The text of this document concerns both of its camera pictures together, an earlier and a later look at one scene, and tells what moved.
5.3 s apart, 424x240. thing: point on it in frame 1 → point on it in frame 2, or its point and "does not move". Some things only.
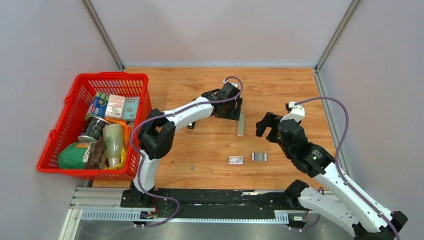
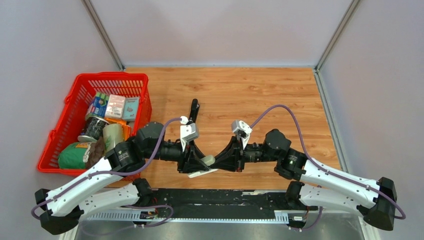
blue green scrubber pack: [98, 106] does not move
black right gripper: [269, 120] → [231, 159]
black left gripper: [235, 114] → [188, 163]
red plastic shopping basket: [70, 121] does not move
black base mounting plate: [210, 203] does not move
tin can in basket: [94, 129] does not move
